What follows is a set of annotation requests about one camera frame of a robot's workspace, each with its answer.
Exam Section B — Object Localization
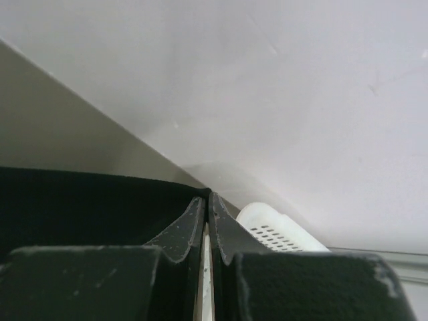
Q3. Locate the black t shirt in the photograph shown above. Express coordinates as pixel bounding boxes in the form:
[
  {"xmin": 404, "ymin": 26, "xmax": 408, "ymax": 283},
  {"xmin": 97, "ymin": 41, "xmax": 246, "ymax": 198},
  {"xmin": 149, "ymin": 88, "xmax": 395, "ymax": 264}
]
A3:
[{"xmin": 1, "ymin": 167, "xmax": 211, "ymax": 258}]

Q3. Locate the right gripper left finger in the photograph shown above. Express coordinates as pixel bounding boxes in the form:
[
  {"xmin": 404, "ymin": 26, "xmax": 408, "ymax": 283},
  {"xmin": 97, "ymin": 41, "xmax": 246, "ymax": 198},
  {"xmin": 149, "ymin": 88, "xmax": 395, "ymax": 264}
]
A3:
[{"xmin": 1, "ymin": 198, "xmax": 205, "ymax": 320}]

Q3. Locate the white plastic basket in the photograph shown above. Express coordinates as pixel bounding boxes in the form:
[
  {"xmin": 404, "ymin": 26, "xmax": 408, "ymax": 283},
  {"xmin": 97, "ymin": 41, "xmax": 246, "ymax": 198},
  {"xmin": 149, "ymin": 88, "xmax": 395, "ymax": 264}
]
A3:
[{"xmin": 236, "ymin": 202, "xmax": 328, "ymax": 253}]

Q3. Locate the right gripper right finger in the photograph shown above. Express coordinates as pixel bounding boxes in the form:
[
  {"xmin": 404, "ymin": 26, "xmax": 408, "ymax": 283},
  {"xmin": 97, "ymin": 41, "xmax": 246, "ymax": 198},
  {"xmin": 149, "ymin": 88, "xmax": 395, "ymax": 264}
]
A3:
[{"xmin": 207, "ymin": 193, "xmax": 415, "ymax": 320}]

